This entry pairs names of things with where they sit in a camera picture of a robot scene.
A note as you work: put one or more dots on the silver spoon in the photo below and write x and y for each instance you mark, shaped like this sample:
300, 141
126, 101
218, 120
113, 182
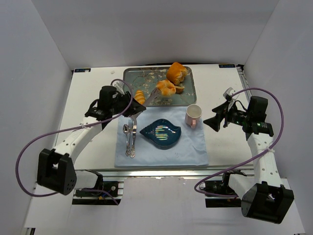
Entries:
126, 131

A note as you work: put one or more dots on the metal serving tongs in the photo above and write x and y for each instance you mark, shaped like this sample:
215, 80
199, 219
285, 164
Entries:
154, 94

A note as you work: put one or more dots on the floral metal tray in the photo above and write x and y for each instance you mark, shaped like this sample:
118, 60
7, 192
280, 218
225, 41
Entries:
146, 79

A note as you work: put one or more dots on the large orange bread loaf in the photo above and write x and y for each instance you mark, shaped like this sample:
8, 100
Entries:
176, 73

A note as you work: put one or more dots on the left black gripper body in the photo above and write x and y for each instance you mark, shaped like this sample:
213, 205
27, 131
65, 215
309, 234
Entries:
127, 104

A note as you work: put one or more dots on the left blue table label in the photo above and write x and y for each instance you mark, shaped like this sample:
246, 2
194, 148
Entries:
82, 70

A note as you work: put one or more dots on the small striped croissant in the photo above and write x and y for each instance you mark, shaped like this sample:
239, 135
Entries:
140, 97

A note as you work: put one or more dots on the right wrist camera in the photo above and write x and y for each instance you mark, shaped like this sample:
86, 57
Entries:
230, 96

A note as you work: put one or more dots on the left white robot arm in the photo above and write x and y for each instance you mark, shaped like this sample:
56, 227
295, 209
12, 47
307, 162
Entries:
56, 166

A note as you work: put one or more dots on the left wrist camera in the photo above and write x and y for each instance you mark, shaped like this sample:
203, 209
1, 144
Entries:
119, 86

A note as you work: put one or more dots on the dark blue leaf plate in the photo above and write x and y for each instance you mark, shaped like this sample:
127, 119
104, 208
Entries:
162, 133

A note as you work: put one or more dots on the blue table label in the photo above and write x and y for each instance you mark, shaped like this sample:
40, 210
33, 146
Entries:
226, 66
82, 70

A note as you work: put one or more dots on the silver fork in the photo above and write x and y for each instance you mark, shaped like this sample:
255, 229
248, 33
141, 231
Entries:
131, 139

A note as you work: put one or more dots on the light blue placemat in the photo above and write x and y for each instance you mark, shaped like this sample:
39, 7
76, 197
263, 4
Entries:
190, 150

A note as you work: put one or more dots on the brown bread slice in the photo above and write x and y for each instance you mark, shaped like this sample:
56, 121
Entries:
179, 89

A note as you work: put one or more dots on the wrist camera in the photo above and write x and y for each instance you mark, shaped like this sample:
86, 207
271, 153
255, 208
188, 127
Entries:
230, 96
119, 86

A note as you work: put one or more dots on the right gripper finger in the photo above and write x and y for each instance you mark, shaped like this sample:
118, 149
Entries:
222, 109
214, 122

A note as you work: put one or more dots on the pink mug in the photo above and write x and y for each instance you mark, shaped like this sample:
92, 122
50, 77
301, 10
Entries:
193, 115

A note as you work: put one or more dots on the round golden bread roll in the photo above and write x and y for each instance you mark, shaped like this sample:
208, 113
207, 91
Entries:
166, 87

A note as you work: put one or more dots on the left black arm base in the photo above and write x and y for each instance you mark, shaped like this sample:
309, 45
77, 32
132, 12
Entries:
109, 193

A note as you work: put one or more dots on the right blue table label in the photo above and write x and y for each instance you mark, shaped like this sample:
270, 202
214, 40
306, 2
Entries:
226, 66

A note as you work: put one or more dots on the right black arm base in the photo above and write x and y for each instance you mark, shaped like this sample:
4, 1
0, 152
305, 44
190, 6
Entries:
219, 194

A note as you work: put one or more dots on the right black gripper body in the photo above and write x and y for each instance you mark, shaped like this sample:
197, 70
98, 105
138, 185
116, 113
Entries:
225, 117

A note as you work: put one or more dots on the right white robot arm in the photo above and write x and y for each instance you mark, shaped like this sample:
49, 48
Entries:
264, 197

